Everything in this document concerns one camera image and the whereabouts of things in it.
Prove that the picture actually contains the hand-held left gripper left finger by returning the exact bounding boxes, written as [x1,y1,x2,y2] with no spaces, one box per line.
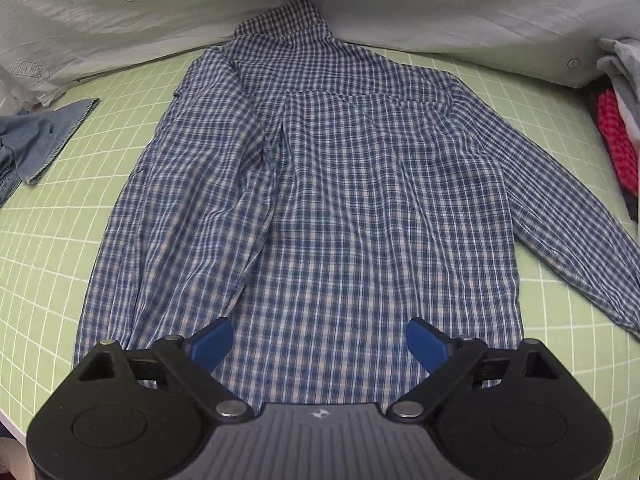
[75,317,250,422]

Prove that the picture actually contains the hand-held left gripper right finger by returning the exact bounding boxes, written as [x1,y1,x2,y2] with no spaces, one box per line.
[385,316,563,423]

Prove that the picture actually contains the blue plaid shirt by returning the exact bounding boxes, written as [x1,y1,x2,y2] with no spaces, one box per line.
[74,0,640,408]

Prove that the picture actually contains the blue denim jeans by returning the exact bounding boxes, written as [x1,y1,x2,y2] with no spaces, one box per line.
[0,97,101,208]

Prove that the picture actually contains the red knitted cloth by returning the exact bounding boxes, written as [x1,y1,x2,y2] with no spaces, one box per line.
[596,89,640,196]

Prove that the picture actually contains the white carrot print quilt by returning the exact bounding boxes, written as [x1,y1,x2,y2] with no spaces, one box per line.
[0,0,640,111]

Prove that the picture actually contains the grey cloth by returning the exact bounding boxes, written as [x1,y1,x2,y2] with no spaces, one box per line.
[596,36,640,143]

